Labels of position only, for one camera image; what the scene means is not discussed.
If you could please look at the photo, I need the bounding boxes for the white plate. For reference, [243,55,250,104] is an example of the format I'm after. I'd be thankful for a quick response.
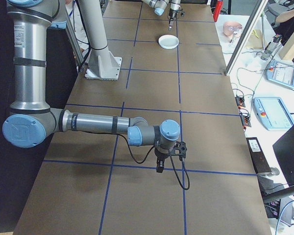
[158,34,180,49]

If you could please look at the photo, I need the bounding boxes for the black orange connector block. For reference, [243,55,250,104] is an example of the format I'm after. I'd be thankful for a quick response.
[234,94,246,109]
[239,113,252,130]

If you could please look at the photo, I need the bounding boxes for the person in white coat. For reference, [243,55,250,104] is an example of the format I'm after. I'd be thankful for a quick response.
[65,0,90,51]

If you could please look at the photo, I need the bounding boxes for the black box with white label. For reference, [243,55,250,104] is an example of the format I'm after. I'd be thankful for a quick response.
[245,137,272,175]

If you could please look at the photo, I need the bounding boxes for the clear bottle with black cap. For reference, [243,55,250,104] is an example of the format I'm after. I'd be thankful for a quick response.
[260,34,283,61]

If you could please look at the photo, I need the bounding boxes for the grey office chair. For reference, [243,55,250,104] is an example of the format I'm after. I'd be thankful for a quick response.
[267,0,294,17]

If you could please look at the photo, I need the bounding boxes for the person in dark clothes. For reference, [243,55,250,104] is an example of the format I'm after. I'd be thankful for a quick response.
[271,4,294,40]

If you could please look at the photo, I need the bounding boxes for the light blue teach pendant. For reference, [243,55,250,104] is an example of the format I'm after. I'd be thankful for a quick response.
[253,96,294,131]
[266,59,294,89]

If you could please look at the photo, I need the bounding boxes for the light wooden box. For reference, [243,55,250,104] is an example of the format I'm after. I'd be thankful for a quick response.
[279,22,294,61]

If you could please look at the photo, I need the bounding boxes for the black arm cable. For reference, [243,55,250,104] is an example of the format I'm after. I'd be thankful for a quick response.
[123,134,158,165]

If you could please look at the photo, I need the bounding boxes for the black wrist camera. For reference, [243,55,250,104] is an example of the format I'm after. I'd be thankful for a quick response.
[173,141,188,161]

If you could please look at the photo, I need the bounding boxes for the black camera cable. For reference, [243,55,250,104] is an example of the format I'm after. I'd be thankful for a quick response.
[170,149,191,190]

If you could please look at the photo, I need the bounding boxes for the white pedestal column with plate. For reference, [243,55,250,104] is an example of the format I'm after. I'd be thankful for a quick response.
[78,0,123,80]

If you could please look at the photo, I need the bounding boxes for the aluminium frame post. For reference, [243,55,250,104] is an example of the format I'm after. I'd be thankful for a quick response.
[222,0,270,76]

